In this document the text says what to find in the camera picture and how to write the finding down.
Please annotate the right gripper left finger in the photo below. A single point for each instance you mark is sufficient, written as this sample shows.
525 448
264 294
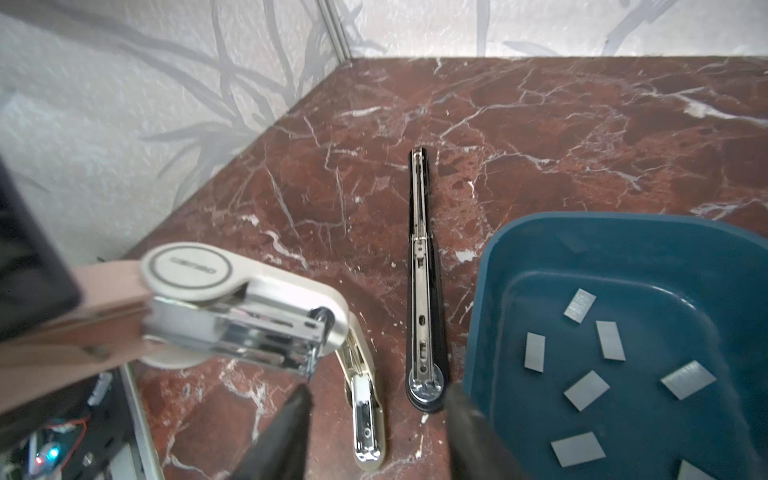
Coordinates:
280 452

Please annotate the black stapler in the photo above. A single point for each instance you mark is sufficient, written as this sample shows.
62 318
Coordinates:
427 367

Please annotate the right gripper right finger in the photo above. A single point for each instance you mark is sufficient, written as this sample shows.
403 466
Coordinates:
476 452

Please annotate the teal plastic tray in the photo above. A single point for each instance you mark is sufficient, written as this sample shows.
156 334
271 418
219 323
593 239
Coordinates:
623 346

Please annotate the small green circuit board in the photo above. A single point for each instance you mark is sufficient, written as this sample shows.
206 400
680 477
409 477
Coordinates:
51 447

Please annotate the beige stapler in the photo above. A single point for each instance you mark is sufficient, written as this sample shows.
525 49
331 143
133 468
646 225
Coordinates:
206 301

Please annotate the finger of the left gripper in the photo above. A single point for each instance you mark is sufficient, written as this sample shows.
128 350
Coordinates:
36 286

